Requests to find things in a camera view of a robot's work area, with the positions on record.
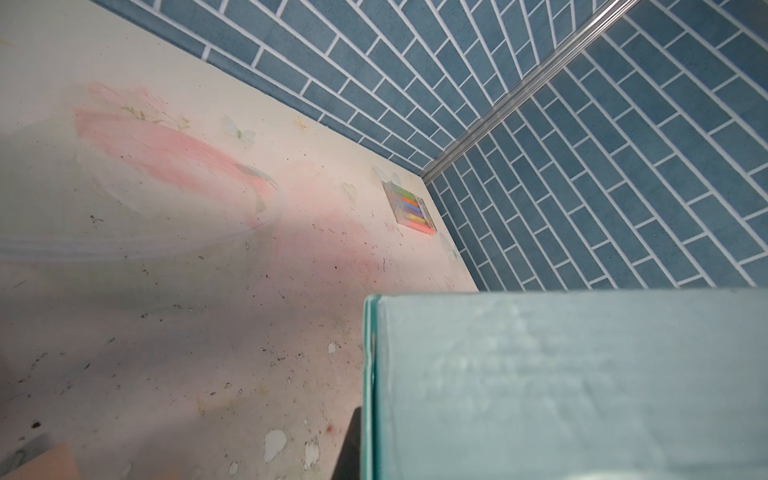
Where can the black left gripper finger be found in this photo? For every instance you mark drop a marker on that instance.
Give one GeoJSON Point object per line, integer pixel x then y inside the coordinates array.
{"type": "Point", "coordinates": [347, 466]}

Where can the light teal paper box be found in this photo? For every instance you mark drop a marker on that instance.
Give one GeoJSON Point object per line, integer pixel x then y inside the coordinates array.
{"type": "Point", "coordinates": [612, 384]}

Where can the clear box of markers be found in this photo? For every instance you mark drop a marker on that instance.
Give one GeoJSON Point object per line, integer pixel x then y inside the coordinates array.
{"type": "Point", "coordinates": [408, 209]}

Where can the flat pink paper box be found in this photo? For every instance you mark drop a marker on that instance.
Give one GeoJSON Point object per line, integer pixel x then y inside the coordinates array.
{"type": "Point", "coordinates": [57, 463]}

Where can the aluminium right corner post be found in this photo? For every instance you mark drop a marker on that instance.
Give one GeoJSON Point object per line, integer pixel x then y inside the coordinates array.
{"type": "Point", "coordinates": [608, 14]}

